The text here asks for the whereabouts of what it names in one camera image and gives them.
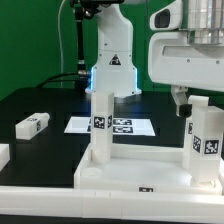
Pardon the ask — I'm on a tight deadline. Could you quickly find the white sheet with markers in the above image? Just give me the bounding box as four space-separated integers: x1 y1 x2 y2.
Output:
64 117 155 136

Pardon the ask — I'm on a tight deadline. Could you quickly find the white desk tabletop tray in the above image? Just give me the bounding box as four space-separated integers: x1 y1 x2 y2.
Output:
74 144 223 196

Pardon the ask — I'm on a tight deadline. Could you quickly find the white front rail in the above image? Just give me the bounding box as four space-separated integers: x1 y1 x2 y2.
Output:
0 186 224 224

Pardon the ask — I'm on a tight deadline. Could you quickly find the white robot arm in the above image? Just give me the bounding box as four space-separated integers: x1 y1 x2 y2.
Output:
70 0 224 117

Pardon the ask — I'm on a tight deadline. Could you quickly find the black cable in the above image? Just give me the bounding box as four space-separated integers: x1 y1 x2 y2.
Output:
35 71 92 89

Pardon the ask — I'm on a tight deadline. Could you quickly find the black camera stand pole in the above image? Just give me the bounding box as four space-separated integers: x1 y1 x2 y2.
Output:
70 0 99 90

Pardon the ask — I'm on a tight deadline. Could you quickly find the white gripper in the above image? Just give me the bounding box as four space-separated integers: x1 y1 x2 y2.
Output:
148 0 224 117

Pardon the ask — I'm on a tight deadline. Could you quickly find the white left side block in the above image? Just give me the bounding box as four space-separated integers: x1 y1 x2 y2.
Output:
0 144 10 171

